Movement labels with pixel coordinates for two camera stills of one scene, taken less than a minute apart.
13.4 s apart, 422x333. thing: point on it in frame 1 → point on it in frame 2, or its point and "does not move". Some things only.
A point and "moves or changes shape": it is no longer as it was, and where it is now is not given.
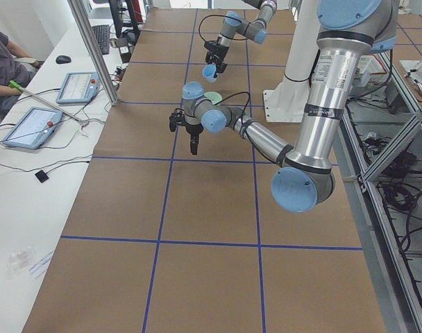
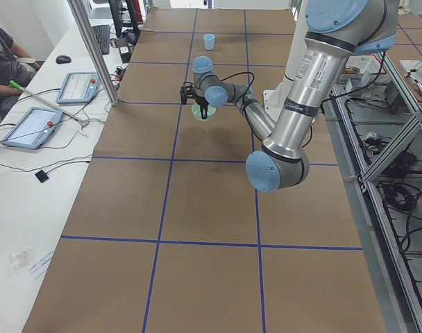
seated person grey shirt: x=6 y=63 does not move
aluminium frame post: x=98 y=52 does not move
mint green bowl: x=214 y=96 moves or changes shape
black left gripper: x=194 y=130 → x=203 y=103
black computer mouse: x=63 y=60 does not move
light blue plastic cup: x=208 y=71 moves or changes shape
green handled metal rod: x=22 y=89 does not move
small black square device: x=41 y=176 does not move
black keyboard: x=103 y=32 does not move
